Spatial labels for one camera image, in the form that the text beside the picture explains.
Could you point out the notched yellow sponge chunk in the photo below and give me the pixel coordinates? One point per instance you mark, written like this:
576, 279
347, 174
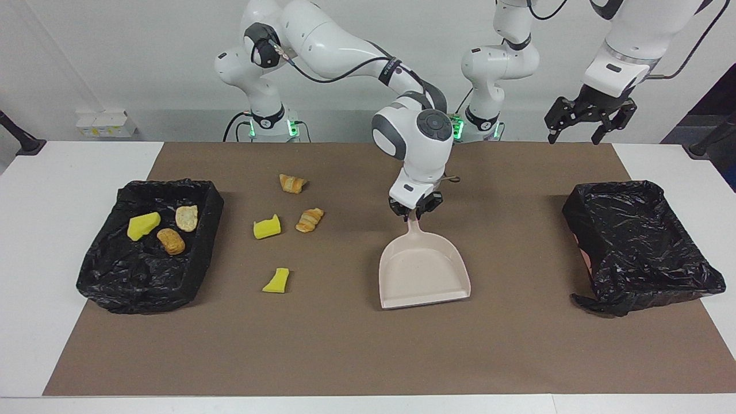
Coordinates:
267, 229

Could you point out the brown paper table mat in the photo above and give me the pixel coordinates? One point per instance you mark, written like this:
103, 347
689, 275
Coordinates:
368, 345

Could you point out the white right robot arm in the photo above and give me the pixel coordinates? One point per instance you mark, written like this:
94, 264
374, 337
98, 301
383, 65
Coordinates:
425, 155

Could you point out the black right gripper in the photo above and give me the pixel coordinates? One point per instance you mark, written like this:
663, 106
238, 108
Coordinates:
417, 206

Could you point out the beige plastic dustpan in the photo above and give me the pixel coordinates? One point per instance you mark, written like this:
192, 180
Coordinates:
422, 276

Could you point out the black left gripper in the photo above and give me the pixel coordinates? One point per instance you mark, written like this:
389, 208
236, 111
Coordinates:
598, 103

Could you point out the small yellow sponge wedge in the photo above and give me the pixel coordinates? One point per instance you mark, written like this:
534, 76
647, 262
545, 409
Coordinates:
277, 282

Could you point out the white wall socket box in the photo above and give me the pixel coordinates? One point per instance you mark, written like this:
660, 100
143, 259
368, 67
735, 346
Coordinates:
106, 123

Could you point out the pale bread piece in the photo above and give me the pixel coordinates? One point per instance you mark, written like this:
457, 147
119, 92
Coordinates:
187, 218

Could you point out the brown oval bread roll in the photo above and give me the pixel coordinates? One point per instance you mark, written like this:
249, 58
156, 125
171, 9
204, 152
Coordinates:
171, 241

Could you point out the striped croissant piece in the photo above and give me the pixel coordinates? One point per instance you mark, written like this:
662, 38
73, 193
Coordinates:
292, 184
310, 220

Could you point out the black bag lined pink bin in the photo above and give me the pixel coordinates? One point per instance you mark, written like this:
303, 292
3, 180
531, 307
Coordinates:
638, 247

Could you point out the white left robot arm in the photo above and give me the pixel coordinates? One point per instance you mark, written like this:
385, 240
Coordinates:
500, 63

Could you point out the black camera stand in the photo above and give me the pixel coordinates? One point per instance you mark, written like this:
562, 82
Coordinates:
11, 123
713, 138

